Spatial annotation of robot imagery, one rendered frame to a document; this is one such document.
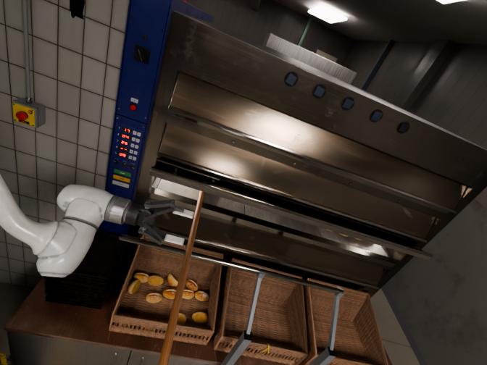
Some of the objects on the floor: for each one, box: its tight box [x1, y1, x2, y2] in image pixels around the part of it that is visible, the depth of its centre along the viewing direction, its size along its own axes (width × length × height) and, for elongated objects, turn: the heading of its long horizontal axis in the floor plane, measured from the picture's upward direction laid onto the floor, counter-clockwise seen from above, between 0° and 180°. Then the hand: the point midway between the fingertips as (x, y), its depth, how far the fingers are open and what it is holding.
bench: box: [4, 256, 392, 365], centre depth 183 cm, size 56×242×58 cm, turn 60°
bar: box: [119, 234, 344, 365], centre depth 147 cm, size 31×127×118 cm, turn 60°
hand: (185, 228), depth 91 cm, fingers open, 13 cm apart
